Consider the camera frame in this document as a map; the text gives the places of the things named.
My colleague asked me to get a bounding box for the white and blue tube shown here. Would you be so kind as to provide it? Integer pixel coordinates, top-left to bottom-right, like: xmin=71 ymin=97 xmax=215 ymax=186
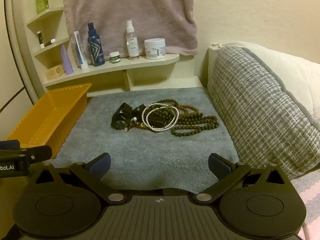
xmin=73 ymin=31 xmax=88 ymax=70

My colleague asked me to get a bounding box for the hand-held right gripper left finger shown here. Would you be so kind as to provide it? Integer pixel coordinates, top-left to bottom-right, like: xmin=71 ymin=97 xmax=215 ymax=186
xmin=35 ymin=152 xmax=127 ymax=204

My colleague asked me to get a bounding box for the pink striped rug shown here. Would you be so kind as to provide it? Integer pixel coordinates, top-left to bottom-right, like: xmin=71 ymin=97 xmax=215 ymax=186
xmin=291 ymin=176 xmax=320 ymax=240

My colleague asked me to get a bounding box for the purple cosmetic tube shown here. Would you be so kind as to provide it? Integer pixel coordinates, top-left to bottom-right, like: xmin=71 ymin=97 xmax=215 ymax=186
xmin=61 ymin=44 xmax=73 ymax=75

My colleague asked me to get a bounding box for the dark blue spray bottle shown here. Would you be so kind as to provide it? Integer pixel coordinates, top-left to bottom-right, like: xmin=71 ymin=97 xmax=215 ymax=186
xmin=87 ymin=22 xmax=105 ymax=67

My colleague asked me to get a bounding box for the black hair clip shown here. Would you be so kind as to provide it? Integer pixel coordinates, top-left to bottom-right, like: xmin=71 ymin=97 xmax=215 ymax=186
xmin=111 ymin=114 xmax=131 ymax=130
xmin=132 ymin=104 xmax=146 ymax=120
xmin=117 ymin=102 xmax=133 ymax=117
xmin=147 ymin=115 xmax=168 ymax=128

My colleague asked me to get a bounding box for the clear spray bottle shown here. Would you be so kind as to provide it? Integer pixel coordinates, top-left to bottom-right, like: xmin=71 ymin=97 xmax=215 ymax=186
xmin=126 ymin=19 xmax=140 ymax=61

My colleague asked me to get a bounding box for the grey woven cushion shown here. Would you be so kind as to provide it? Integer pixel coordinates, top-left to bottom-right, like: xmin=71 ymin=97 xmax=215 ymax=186
xmin=207 ymin=45 xmax=320 ymax=180

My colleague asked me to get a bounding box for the orange plastic basket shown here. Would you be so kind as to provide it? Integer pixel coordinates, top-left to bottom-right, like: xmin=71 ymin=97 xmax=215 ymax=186
xmin=7 ymin=83 xmax=92 ymax=158

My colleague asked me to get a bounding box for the small amber bead bracelet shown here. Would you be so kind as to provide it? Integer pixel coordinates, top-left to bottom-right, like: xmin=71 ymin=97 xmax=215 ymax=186
xmin=124 ymin=121 xmax=150 ymax=132

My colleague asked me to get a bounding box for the brown wooden bead necklace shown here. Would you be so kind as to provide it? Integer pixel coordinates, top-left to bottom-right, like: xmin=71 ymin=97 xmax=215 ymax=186
xmin=150 ymin=99 xmax=200 ymax=121

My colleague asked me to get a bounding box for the white pearl necklace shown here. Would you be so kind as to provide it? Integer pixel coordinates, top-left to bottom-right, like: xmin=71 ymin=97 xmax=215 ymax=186
xmin=141 ymin=103 xmax=179 ymax=132

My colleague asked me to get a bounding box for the grey fluffy mat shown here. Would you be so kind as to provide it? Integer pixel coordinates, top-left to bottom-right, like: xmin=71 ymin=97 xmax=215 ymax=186
xmin=51 ymin=87 xmax=240 ymax=193

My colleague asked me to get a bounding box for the cream wooden shelf unit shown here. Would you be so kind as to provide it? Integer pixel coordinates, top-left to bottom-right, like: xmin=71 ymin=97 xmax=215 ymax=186
xmin=11 ymin=0 xmax=208 ymax=93

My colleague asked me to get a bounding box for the white cream jar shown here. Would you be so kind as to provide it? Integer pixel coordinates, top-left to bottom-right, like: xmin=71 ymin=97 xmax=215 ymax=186
xmin=144 ymin=38 xmax=167 ymax=60

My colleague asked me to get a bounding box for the dark brown bead necklace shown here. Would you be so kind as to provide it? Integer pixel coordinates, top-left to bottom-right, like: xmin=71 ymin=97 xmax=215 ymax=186
xmin=171 ymin=114 xmax=219 ymax=137

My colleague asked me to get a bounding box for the small cardboard box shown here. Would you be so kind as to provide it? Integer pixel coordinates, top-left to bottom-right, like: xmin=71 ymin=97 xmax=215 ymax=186
xmin=45 ymin=65 xmax=66 ymax=81

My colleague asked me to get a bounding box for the cream curved trim panel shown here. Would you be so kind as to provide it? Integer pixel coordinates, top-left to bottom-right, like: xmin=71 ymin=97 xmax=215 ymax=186
xmin=5 ymin=0 xmax=47 ymax=105

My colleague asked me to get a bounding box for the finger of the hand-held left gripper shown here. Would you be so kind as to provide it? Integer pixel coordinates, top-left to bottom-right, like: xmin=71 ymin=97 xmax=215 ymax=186
xmin=0 ymin=139 xmax=20 ymax=151
xmin=0 ymin=145 xmax=53 ymax=161

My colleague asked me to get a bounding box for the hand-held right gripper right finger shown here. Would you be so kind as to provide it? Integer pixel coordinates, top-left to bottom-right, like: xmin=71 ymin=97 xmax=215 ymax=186
xmin=208 ymin=152 xmax=286 ymax=203

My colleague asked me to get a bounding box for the mauve fleece towel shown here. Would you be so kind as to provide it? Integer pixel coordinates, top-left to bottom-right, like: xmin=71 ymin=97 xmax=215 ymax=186
xmin=61 ymin=0 xmax=199 ymax=56

